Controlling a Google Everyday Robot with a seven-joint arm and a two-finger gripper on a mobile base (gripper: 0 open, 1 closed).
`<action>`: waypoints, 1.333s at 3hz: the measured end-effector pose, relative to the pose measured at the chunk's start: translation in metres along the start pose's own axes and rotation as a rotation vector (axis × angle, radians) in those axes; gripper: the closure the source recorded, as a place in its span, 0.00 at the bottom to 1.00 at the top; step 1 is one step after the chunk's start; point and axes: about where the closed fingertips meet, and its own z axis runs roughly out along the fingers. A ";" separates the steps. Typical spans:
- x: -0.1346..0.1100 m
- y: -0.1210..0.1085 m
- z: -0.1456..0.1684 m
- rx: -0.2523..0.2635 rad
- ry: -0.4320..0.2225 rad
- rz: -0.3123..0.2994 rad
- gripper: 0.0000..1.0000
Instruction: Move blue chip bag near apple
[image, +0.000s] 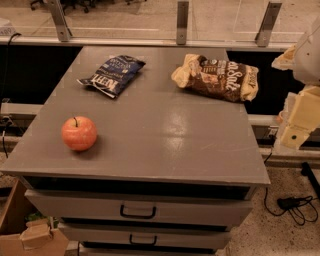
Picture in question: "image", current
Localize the black cable at left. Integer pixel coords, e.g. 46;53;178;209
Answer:
0;32;22;159

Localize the metal bracket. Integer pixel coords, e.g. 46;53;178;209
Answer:
255;0;282;47
48;0;71;42
176;1;189;45

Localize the black power adapter with cable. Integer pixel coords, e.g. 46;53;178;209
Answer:
263;189;319;226

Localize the middle grey drawer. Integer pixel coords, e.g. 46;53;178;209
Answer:
58;223;230;250

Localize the right metal bracket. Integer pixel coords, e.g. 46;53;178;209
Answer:
255;0;282;47

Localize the red apple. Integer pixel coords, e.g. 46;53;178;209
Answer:
61;116;97;151

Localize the grey drawer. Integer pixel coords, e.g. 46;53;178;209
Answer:
79;245;215;256
25;189;252;229
58;223;230;250

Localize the grey cabinet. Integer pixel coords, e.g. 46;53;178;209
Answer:
3;47;269;254

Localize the top grey drawer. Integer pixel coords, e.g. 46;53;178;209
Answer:
25;189;252;229

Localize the cardboard box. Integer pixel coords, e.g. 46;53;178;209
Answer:
0;180;69;256

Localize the left metal bracket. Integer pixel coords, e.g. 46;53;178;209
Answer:
48;0;71;42

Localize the bottom grey drawer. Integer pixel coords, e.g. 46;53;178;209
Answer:
79;245;215;256

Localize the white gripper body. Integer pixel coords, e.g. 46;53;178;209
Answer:
293;16;320;85

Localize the brown sea salt chip bag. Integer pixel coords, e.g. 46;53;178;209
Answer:
171;54;259;102

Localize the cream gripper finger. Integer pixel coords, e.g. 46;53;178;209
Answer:
271;45;296;71
279;85;320;149

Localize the middle metal bracket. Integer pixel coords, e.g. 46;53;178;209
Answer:
176;1;189;45

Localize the blue chip bag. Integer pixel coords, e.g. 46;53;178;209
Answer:
77;55;145;99

